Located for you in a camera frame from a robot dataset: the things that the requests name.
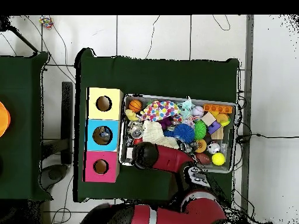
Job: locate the orange round object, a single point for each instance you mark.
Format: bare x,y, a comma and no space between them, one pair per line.
3,119

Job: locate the wooden box with three holes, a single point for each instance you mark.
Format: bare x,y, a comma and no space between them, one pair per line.
114,109

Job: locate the small orange basketball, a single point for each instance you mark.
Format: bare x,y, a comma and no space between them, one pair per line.
135,105

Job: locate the orange toy building block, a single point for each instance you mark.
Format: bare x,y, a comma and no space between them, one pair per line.
217,108

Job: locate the green cloth side table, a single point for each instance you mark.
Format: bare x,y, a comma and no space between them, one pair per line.
23,116

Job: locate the crushed silver can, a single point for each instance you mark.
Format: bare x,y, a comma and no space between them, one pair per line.
136,129

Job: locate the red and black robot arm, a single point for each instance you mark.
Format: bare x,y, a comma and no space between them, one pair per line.
173,161

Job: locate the smooth yellow ball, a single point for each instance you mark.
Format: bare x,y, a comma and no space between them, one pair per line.
218,159

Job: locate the small colourful floor toy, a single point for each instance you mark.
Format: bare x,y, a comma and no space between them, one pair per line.
46,21

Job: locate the blue spiky ball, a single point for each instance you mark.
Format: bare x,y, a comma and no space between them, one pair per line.
183,133

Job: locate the small white baseball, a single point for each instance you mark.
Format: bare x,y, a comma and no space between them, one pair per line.
197,111

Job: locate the polka dot cloth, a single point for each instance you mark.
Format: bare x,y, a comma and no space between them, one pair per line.
161,111

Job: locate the white knitted cloth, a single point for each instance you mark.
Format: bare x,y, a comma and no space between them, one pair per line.
154,133

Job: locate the small yellow duck toy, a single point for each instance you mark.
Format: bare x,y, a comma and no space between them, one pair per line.
131,115

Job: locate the clear plastic bottle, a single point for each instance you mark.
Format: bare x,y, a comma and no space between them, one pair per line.
103,136

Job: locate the green spiky ball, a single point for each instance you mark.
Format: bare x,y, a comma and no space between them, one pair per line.
200,129

